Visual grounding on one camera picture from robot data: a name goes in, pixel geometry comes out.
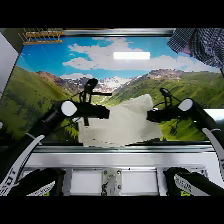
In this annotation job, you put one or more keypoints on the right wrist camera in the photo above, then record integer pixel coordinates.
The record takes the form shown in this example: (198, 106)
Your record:
(166, 95)

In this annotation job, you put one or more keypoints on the white garment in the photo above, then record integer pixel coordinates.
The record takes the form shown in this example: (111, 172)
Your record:
(128, 123)

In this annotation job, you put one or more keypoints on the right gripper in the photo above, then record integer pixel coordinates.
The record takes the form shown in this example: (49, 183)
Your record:
(160, 115)

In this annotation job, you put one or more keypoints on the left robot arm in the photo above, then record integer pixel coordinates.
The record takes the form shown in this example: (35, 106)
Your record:
(40, 126)

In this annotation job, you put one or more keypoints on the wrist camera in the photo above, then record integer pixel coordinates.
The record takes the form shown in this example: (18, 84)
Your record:
(89, 87)
(166, 95)

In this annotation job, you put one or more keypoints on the brown clothes hanger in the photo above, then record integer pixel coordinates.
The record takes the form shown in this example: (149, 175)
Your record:
(42, 42)
(45, 33)

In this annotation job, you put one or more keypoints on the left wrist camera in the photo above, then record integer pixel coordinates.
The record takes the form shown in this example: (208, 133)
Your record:
(89, 87)

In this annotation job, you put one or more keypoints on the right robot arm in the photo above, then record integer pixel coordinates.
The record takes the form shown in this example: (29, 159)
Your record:
(203, 116)

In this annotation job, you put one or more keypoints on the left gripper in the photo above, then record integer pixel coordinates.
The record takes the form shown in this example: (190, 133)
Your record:
(95, 111)

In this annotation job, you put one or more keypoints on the silver frame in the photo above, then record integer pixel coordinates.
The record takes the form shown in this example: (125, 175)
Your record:
(113, 156)

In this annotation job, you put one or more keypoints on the checked shirt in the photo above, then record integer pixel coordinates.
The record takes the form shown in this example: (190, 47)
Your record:
(203, 43)

